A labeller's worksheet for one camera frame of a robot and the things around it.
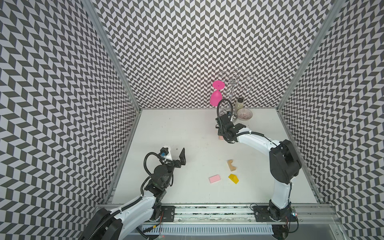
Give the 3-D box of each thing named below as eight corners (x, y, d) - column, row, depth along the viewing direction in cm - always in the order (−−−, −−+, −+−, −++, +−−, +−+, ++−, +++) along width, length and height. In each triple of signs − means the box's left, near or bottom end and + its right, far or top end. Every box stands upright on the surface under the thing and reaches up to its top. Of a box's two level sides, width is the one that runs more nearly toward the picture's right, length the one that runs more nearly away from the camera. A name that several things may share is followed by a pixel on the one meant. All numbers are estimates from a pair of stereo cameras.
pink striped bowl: (237, 121, 112) (239, 117, 109) (236, 112, 118) (237, 108, 114) (251, 121, 112) (253, 117, 108) (249, 112, 118) (250, 108, 114)
